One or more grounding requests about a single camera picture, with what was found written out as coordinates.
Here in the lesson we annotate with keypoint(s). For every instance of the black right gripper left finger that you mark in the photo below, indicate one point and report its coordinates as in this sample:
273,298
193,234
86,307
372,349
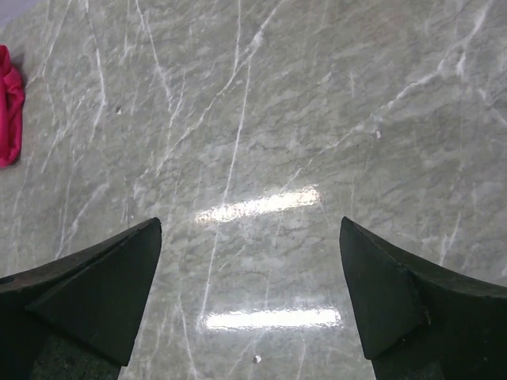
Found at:
78,317

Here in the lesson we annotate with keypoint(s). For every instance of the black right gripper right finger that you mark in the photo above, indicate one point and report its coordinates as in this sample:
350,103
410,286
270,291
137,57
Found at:
418,320

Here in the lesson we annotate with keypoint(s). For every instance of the folded magenta t shirt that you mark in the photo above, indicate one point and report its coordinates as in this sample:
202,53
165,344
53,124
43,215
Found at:
12,100

